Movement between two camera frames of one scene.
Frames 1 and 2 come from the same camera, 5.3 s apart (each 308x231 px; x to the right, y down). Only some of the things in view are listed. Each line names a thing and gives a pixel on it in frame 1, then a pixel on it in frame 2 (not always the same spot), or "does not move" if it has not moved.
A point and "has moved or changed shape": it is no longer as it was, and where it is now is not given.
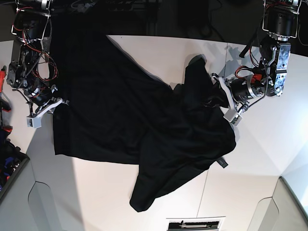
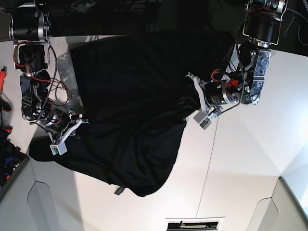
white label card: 196,224 does not move
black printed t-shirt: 109,107 has moved or changed shape
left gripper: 41,100 -> 60,124
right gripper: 240,90 -> 213,95
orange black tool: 5,105 does not move
